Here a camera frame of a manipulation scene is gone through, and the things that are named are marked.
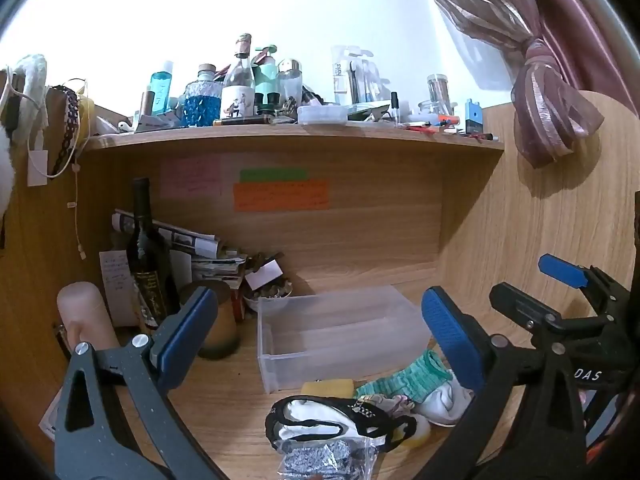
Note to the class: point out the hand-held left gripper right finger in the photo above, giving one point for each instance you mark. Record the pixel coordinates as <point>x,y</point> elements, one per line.
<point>450,341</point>

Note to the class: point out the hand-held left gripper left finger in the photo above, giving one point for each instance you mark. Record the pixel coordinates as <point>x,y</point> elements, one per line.
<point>186,336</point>

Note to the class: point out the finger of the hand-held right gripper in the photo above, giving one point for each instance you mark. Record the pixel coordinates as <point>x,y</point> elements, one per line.
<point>564,270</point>
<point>522,310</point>

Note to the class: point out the green and white sock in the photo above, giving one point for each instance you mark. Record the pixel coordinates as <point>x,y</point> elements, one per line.
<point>415,377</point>

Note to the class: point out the clear plastic drawer box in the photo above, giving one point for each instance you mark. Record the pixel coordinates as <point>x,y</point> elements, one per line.
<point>340,330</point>

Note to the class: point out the black and white lace underwear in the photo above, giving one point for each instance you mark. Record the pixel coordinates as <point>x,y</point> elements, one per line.
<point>360,412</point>

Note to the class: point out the brown candle jar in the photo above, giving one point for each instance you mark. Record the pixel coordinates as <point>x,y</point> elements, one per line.
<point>222,330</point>

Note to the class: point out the pile of papers and magazines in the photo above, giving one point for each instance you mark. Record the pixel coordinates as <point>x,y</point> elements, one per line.
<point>210,260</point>

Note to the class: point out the dark wine bottle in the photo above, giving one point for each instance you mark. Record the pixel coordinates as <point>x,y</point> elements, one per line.
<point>150,260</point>

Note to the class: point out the white handwritten note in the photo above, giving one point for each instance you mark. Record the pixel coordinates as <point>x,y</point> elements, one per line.
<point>116,285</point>

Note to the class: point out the white bowl with trinkets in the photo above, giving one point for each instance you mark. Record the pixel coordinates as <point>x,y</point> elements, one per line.
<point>270,299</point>

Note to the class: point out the white card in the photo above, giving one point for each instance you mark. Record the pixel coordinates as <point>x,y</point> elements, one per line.
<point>263,275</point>

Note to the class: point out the pink tumbler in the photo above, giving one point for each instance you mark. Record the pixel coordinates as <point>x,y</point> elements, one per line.
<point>85,310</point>

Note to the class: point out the yellow sponge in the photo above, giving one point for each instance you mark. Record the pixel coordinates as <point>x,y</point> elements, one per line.
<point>327,388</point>

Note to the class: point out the pink sticky note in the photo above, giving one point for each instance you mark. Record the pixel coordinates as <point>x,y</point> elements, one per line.
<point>190,176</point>

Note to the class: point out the orange sticky note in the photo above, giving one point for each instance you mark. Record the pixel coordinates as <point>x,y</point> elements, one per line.
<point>282,195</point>

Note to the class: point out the blue box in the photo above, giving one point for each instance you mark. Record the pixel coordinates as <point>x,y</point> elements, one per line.
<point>473,119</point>

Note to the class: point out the clear bag with grey cloth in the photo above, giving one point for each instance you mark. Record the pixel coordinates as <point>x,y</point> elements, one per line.
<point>320,460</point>

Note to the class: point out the green sticky note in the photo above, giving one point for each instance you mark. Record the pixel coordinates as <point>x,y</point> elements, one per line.
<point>273,174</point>

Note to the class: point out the pink striped curtain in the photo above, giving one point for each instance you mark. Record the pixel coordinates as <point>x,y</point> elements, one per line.
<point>540,60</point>

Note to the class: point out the glass jar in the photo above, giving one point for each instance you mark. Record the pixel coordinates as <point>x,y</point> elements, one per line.
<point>439,92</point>

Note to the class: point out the wooden shelf board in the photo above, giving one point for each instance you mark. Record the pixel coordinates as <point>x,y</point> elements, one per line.
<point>280,136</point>

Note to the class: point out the black and gold pen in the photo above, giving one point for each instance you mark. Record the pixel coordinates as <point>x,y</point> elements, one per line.
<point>245,120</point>

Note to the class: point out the white tag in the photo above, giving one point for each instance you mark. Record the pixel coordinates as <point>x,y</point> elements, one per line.
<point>37,167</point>

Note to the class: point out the blue faceted glass bottle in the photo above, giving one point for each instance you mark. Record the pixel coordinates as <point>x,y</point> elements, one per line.
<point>202,105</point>

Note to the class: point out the dropper bottle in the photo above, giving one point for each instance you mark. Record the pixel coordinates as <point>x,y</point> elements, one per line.
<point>395,107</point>

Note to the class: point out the black lace band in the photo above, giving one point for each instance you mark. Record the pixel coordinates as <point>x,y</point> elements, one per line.
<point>70,120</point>

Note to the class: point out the tall blue liquid bottle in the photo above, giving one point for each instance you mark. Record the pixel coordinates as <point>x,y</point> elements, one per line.
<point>161,90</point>

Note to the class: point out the clear glass bottle with cork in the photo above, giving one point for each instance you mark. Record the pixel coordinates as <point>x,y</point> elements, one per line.
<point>239,85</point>

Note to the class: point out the white plastic container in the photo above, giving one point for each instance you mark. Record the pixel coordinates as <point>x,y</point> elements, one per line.
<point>322,114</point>

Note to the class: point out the clear bottle with silver cap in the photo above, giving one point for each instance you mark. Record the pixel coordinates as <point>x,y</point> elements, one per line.
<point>290,82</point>

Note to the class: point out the green pump bottle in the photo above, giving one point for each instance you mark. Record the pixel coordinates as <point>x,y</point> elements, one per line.
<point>266,72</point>

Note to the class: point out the clear packaged tool set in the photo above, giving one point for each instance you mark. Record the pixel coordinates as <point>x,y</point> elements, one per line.
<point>352,75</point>

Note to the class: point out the white plush toy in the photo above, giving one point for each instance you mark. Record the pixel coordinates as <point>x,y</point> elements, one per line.
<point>30,85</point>

